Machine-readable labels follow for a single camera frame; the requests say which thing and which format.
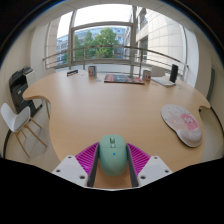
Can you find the red dark magazine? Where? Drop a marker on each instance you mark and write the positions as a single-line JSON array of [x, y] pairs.
[[123, 79]]

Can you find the dark green door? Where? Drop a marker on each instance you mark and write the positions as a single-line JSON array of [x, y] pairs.
[[210, 85]]

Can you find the green tree outside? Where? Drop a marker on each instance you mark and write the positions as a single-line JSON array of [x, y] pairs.
[[105, 41]]

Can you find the white chair with wooden legs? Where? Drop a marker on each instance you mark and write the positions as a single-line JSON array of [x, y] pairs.
[[13, 118]]

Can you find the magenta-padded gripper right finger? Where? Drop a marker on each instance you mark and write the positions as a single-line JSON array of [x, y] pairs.
[[140, 161]]

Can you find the mint green computer mouse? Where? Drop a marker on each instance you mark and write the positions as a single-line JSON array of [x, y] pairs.
[[113, 156]]

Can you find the white pink printed mouse pad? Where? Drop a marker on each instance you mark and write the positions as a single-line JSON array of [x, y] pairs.
[[180, 121]]

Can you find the black upright speaker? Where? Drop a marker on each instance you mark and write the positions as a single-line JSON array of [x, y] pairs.
[[174, 73]]

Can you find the light blue open book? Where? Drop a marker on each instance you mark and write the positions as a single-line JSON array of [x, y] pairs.
[[162, 81]]

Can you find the metal balcony railing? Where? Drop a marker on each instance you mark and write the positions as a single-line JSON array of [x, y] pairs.
[[110, 47]]

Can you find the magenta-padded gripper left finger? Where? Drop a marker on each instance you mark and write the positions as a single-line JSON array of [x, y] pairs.
[[85, 161]]

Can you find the small dark flat device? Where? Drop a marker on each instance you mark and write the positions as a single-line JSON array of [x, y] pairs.
[[72, 72]]

